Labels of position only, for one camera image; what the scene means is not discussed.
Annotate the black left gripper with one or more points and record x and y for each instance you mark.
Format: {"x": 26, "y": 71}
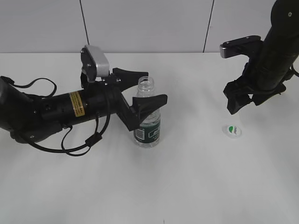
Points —
{"x": 105, "y": 98}

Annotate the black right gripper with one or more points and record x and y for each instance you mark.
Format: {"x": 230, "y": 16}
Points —
{"x": 257, "y": 83}

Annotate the white green bottle cap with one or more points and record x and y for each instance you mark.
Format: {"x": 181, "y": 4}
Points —
{"x": 232, "y": 131}

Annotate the clear cestbon water bottle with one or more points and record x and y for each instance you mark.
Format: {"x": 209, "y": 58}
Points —
{"x": 148, "y": 134}

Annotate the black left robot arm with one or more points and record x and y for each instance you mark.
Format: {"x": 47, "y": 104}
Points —
{"x": 34, "y": 117}

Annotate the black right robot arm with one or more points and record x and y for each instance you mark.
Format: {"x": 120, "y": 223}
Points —
{"x": 270, "y": 61}

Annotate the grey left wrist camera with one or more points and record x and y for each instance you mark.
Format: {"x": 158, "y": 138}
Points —
{"x": 94, "y": 63}

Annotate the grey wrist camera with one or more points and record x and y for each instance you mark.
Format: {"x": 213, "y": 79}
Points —
{"x": 247, "y": 46}
{"x": 94, "y": 63}

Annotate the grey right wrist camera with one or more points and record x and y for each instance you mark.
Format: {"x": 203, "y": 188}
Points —
{"x": 247, "y": 46}

